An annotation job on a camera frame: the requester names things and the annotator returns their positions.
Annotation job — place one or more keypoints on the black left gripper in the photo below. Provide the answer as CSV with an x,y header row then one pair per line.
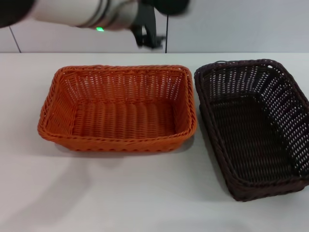
x,y
148,17

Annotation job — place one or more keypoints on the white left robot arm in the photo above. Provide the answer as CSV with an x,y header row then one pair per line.
x,y
72,12

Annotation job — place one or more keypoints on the orange woven plastic basket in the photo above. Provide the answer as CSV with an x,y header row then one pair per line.
x,y
120,116

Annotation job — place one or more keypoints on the dark brown woven basket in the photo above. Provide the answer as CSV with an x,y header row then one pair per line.
x,y
248,135

